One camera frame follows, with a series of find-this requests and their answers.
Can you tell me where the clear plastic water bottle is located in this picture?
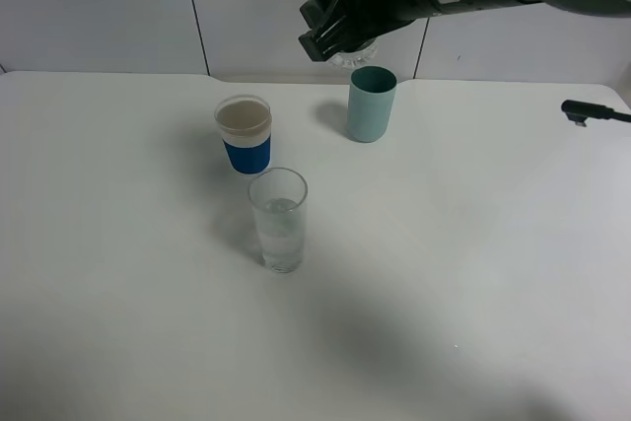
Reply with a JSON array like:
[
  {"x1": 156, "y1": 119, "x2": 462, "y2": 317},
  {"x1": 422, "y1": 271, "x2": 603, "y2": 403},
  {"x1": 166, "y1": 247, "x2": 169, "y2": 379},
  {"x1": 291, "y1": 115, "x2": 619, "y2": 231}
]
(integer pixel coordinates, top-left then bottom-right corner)
[{"x1": 304, "y1": 0, "x2": 380, "y2": 71}]

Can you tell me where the teal plastic cup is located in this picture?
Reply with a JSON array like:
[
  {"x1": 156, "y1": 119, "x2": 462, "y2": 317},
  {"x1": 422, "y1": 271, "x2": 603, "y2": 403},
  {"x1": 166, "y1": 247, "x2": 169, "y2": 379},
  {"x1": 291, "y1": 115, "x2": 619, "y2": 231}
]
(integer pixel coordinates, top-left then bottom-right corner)
[{"x1": 346, "y1": 66, "x2": 397, "y2": 143}]

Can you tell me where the blue and white paper cup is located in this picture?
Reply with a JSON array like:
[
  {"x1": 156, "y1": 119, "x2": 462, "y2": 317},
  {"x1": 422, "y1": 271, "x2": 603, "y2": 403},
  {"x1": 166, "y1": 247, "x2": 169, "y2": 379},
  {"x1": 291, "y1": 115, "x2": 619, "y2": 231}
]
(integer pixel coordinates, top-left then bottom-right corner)
[{"x1": 214, "y1": 95, "x2": 272, "y2": 175}]

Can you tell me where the tall clear drinking glass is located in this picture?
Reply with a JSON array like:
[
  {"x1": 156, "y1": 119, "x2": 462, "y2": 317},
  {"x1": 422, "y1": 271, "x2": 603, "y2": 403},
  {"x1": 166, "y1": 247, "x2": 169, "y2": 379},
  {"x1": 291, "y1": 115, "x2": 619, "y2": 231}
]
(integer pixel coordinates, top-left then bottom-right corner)
[{"x1": 247, "y1": 168, "x2": 309, "y2": 274}]

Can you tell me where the black camera cable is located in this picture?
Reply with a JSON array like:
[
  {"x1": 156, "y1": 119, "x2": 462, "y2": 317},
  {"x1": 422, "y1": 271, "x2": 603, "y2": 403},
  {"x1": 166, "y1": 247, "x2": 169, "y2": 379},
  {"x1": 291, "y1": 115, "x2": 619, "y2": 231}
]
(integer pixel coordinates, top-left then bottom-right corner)
[{"x1": 560, "y1": 99, "x2": 631, "y2": 128}]

